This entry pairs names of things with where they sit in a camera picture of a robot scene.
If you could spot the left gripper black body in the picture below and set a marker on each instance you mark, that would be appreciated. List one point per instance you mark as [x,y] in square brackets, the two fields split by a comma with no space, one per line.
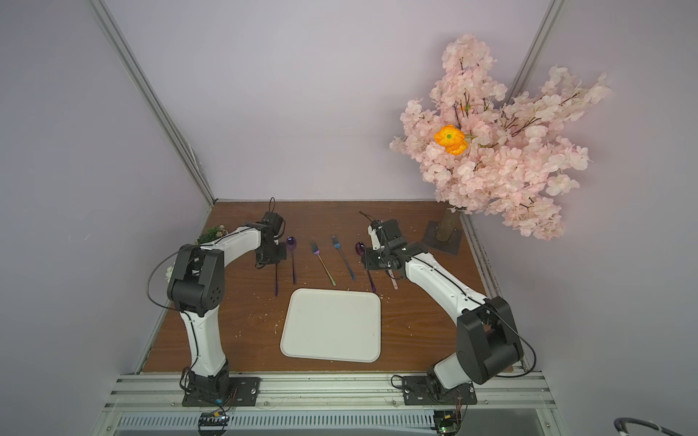
[271,254]

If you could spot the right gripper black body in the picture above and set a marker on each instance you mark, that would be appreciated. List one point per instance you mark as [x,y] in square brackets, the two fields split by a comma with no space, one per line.
[375,258]

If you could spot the purple spoon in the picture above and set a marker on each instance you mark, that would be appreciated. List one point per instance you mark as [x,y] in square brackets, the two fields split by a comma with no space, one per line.
[291,245]
[360,249]

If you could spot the rainbow iridescent fork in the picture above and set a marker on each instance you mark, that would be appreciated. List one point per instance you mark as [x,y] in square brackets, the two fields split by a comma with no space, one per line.
[317,253]

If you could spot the purple fork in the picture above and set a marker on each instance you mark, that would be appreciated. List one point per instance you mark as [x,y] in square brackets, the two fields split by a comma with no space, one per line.
[276,280]

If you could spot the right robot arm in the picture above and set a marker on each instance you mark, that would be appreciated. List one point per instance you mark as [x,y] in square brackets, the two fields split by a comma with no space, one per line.
[487,341]

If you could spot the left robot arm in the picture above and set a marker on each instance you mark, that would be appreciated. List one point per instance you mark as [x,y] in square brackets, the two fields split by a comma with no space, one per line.
[196,286]

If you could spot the blue fork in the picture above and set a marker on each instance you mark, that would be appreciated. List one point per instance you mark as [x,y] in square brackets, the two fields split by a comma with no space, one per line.
[339,249]

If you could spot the succulents in white planter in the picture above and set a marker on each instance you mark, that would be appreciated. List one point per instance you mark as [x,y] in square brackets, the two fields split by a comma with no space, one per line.
[211,234]

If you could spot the white square tray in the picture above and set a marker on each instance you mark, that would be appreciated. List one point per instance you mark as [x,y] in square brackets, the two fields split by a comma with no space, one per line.
[332,325]

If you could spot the orange artificial flower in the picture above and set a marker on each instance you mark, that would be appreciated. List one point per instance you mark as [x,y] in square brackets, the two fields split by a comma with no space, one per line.
[452,139]

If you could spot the pink cherry blossom tree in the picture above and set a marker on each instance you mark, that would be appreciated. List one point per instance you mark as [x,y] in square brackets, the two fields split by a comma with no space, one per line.
[518,159]

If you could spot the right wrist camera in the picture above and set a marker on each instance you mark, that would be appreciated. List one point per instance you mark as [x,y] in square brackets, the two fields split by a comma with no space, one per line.
[385,234]

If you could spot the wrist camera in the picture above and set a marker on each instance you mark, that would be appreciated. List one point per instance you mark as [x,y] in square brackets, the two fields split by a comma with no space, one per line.
[385,234]
[274,222]

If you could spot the silver spoon pink handle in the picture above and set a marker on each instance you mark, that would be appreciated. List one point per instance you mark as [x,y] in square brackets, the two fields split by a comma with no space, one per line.
[393,279]

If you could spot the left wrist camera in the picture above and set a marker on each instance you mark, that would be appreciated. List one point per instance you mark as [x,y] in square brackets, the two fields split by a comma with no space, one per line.
[274,222]

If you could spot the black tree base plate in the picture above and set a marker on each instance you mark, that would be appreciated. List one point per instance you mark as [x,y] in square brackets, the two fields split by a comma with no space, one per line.
[437,240]

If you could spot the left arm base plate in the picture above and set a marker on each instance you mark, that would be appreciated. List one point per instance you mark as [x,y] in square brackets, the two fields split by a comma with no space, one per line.
[221,392]

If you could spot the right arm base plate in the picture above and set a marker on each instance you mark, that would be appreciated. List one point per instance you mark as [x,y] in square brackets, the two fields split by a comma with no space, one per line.
[439,391]

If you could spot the aluminium frame rail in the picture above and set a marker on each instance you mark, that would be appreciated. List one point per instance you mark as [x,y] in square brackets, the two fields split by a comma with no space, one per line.
[356,403]

